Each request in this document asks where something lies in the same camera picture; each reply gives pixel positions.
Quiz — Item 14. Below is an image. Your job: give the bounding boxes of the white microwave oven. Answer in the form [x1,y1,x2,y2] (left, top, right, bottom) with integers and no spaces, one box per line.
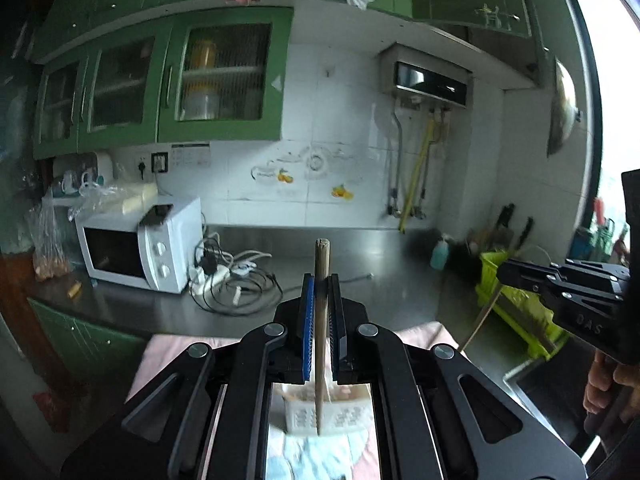
[75,196,203,295]

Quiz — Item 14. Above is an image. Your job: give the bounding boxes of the black-handled kitchen knives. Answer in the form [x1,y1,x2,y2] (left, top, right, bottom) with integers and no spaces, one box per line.
[492,202,536,257]

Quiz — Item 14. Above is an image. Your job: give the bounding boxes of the white power strip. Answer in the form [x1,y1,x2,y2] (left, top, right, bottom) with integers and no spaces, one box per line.
[189,260,261,297]

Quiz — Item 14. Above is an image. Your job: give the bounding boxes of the cream box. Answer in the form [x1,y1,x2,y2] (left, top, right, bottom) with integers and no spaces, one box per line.
[112,182,158,216]

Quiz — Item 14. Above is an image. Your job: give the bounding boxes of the wall water heater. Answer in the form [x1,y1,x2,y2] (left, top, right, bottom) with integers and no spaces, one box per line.
[378,44,473,108]

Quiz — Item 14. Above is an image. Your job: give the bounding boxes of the red floor item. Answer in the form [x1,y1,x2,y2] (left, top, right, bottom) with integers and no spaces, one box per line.
[32,392,74,433]

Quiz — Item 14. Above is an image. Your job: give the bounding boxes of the blue tub with utensils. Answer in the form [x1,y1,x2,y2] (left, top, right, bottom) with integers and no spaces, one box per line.
[570,197,631,263]

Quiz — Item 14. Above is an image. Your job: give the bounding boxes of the hanging metal wok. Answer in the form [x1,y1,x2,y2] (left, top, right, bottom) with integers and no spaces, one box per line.
[546,55,583,157]

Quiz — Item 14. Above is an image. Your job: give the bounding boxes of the cream plastic utensil holder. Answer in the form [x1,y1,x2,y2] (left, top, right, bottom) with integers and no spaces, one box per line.
[282,382,373,433]

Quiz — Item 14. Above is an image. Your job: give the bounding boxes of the fruit wall sticker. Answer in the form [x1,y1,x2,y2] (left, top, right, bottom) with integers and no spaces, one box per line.
[250,145,371,202]

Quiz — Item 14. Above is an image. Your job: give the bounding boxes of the white cups and kettle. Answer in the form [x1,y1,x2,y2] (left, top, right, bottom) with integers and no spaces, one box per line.
[57,167,108,197]

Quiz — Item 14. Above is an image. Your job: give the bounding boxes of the green plastic dish rack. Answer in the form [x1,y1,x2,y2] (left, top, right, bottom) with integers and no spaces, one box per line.
[475,251,568,359]

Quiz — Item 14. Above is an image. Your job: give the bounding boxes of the white wall label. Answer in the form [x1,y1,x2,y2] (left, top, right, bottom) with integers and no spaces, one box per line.
[171,142,211,167]

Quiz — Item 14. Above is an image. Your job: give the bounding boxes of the grey water pipe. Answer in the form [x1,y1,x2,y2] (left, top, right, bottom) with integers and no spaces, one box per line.
[387,107,404,217]

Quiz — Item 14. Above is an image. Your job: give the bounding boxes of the yellow container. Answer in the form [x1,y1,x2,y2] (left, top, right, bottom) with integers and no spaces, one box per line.
[185,37,222,119]

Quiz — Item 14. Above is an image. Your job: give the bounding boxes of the pink blanket with blue print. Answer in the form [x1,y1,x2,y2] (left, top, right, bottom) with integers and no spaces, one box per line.
[125,322,471,480]

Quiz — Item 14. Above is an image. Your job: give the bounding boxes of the power strip with cables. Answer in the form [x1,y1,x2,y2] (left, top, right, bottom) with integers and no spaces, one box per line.
[190,232,284,317]

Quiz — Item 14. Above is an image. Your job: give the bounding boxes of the green base cabinet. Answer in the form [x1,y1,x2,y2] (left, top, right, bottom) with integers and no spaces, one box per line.
[27,297,147,378]

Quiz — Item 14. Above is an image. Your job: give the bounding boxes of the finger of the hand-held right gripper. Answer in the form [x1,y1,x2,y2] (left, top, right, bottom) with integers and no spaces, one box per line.
[565,259,631,282]
[497,258,626,306]

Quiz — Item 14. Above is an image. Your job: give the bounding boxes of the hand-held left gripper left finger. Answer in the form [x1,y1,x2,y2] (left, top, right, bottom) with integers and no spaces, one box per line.
[120,272,318,480]

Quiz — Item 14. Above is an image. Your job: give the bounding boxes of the single brown chopstick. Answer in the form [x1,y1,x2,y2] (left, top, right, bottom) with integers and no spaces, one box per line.
[457,292,501,352]
[314,238,331,436]

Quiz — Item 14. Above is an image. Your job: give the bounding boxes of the green glass-door wall cabinet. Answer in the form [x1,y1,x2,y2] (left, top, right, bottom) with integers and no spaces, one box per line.
[32,7,295,161]

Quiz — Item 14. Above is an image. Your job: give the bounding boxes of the yellow gas hose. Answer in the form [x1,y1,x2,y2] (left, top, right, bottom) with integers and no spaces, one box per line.
[399,117,437,233]

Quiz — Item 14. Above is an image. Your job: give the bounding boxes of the clear plastic bag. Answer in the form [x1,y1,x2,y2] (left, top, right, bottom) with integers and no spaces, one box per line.
[25,182,126,282]

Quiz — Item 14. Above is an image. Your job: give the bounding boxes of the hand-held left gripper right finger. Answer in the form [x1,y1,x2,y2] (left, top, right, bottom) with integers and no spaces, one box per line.
[327,272,532,480]

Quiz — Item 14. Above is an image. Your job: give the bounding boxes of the blue soap bottle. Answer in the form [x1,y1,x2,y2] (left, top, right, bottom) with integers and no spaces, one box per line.
[431,234,451,271]

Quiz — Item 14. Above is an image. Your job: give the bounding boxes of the steel sink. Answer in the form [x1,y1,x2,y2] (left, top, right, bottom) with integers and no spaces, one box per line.
[502,355,601,461]

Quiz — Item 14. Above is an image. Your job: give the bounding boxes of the person's right hand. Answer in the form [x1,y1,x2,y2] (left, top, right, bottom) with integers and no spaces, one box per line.
[582,349,640,423]

